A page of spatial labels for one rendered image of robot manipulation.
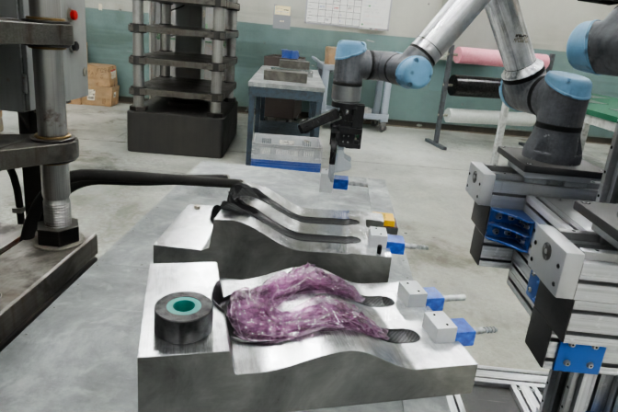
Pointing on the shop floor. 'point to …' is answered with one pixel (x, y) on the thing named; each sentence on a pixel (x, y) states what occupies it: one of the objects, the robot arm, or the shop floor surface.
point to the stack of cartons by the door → (100, 86)
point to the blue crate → (287, 165)
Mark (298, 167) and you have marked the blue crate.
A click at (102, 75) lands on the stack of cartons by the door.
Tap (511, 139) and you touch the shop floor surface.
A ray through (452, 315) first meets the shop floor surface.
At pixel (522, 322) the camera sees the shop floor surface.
